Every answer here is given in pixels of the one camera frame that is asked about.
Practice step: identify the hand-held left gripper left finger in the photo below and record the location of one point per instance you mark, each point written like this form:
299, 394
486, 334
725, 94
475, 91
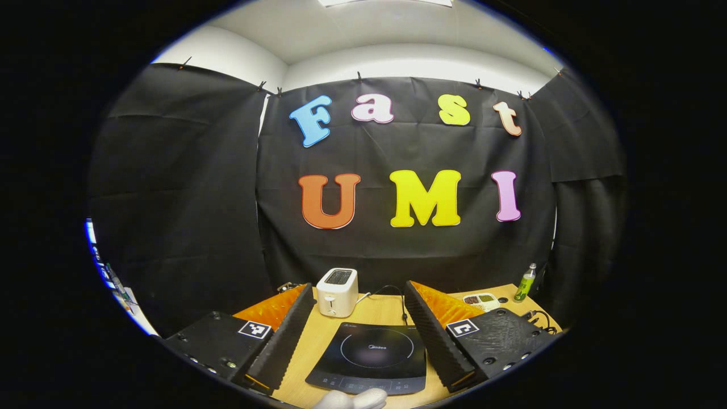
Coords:
284, 346

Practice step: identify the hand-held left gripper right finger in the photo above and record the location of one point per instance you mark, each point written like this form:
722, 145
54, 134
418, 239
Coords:
434, 346

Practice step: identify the black induction cooktop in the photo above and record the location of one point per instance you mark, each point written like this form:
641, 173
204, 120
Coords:
369, 355

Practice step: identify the divided plate of beans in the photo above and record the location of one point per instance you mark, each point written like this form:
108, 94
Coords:
483, 301

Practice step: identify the white toaster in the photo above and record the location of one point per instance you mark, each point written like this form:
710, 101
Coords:
337, 295

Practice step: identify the green drink bottle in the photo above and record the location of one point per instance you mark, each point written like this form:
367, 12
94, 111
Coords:
525, 284

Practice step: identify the black backdrop cloth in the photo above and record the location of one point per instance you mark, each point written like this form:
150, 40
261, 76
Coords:
182, 199

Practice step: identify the large ceiling light panel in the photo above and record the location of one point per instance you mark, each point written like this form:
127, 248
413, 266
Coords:
386, 2

